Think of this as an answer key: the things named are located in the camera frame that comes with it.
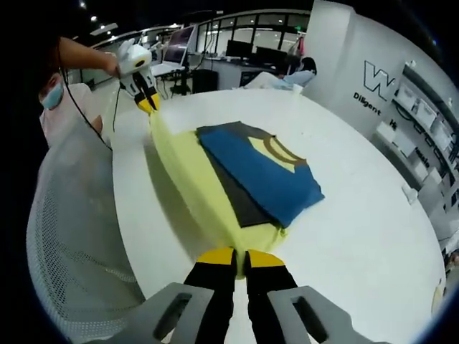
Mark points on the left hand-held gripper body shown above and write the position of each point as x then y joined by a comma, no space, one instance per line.
134,61

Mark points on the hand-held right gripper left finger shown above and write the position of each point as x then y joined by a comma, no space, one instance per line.
215,279

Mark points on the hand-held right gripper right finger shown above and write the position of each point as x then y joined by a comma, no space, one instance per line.
267,283

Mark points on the yellow blue grey garment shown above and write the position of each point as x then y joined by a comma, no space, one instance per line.
261,172

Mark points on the person's left hand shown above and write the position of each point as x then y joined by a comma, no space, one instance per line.
113,64

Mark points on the person's pink shirt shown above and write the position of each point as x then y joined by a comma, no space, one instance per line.
77,111

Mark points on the grey office desk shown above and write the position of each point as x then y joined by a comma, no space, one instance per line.
229,71

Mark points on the person's head with blue mask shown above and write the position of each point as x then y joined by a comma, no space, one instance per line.
52,91

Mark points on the black monitor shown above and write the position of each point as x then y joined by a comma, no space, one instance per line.
239,49
270,55

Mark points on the grey mesh office chair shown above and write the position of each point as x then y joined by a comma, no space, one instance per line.
79,233

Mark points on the white paper cup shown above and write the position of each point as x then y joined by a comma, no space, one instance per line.
297,89

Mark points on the small white box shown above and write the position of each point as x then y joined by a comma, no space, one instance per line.
409,194

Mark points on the pale yellow cloth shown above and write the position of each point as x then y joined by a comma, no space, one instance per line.
438,294

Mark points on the grey metal shelf rack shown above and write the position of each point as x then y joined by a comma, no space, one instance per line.
423,132

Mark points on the group of white storage bins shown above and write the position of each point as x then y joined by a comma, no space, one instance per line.
419,107

